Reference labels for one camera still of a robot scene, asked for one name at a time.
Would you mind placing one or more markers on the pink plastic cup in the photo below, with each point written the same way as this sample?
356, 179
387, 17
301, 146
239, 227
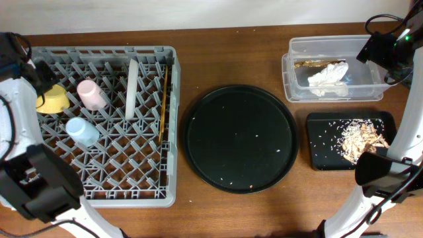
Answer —
89, 93

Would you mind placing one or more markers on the black rectangular tray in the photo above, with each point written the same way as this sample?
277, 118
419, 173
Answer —
326, 165

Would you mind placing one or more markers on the wooden chopstick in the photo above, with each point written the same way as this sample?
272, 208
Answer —
162, 109
164, 99

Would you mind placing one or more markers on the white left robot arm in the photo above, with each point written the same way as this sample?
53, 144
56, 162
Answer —
35, 181

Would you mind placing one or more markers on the crumpled white tissue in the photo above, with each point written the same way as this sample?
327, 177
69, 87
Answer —
329, 80

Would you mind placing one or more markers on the yellow bowl with food scraps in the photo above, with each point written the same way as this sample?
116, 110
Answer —
53, 101

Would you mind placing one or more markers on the rice and food scraps pile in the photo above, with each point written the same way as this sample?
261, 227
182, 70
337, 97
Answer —
347, 139

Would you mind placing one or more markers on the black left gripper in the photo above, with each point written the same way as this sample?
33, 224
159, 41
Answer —
46, 75

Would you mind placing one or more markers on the grey round plate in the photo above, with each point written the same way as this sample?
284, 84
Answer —
131, 89

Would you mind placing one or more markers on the clear plastic waste bin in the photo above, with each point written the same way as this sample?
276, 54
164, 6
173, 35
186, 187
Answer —
364, 80

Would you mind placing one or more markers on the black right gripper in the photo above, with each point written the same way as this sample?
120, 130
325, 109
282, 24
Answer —
373, 49

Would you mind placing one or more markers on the gold foil wrapper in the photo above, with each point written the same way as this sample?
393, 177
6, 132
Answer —
317, 63

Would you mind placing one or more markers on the grey plastic dishwasher rack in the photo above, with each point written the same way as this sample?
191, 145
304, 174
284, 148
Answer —
133, 164

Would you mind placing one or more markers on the light blue plastic cup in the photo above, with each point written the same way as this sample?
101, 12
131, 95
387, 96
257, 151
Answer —
82, 131

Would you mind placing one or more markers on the round black serving tray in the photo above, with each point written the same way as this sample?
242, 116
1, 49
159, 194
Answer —
240, 139

